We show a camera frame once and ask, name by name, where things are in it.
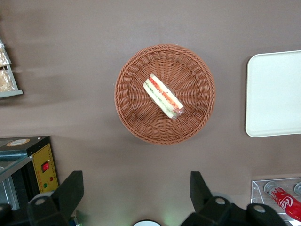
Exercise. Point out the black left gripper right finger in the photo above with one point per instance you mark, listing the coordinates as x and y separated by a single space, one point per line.
204 204

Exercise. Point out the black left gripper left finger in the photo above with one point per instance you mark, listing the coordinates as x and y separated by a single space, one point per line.
63 200

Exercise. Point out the brown round wicker basket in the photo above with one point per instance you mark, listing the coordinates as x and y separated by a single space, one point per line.
141 117

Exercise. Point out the wrapped triangle sandwich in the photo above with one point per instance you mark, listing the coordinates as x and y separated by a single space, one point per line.
162 95

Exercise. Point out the cream white plastic tray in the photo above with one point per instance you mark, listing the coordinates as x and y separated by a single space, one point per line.
275 94

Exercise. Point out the black food warmer yellow panel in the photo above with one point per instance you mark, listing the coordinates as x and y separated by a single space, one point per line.
44 164

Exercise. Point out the clear acrylic can dispenser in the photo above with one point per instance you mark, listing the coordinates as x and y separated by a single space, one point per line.
257 190

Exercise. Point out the red Coca-Cola can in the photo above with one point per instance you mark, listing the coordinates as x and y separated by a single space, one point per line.
285 202
298 188

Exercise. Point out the bagged bread pack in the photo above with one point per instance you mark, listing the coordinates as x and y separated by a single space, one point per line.
3 57
5 81

